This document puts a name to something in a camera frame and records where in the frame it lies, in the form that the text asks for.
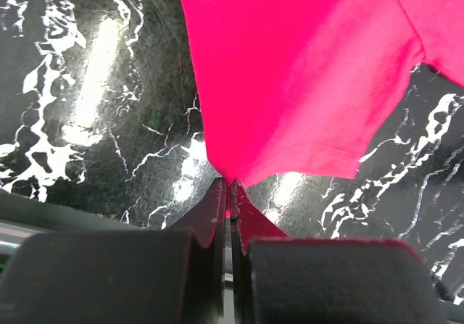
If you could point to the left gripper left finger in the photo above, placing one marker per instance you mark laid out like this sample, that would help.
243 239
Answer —
193 268

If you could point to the red t-shirt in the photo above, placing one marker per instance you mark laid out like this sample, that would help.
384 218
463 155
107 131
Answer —
303 85

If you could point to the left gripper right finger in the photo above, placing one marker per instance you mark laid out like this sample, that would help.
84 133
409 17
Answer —
247 225

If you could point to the black marbled table mat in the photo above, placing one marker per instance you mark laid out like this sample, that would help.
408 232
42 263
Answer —
99 112

